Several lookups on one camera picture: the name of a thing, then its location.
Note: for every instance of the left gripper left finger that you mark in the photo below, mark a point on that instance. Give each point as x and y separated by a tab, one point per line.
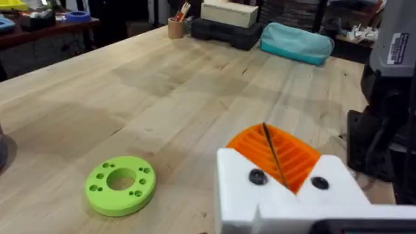
237	195

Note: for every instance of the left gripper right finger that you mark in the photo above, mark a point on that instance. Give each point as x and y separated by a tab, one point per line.
331	185

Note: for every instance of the green disc with holes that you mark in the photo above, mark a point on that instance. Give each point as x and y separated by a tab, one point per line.
97	198

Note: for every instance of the teal zip pouch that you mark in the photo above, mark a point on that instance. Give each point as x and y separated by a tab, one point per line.
292	44

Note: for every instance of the black plastic case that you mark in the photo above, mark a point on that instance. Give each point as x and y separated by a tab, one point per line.
227	35

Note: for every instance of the wooden cup with utensils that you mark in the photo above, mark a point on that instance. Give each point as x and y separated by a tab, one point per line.
175	29

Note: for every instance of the beige cardboard box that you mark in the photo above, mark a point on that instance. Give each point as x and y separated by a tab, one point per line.
227	14

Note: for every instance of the blue tape roll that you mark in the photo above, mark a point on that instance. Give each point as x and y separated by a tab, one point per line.
77	16

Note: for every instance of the brown side table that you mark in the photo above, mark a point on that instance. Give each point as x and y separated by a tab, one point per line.
42	34

